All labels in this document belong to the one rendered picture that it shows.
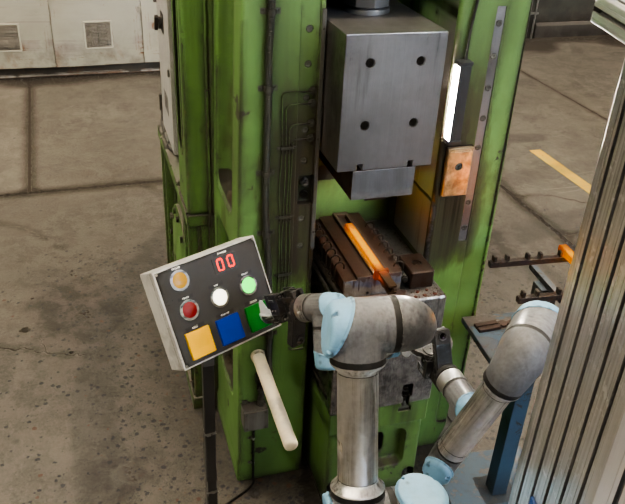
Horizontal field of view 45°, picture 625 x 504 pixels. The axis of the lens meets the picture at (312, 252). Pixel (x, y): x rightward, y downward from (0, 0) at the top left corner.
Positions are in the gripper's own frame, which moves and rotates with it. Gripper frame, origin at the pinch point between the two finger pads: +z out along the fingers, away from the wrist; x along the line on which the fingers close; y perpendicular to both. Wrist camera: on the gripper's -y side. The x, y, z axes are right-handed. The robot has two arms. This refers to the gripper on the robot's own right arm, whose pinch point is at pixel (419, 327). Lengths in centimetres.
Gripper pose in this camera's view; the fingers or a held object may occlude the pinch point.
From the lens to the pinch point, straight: 219.0
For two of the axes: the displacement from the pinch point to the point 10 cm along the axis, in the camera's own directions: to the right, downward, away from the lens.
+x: 9.6, -1.1, 2.7
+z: -2.9, -5.0, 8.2
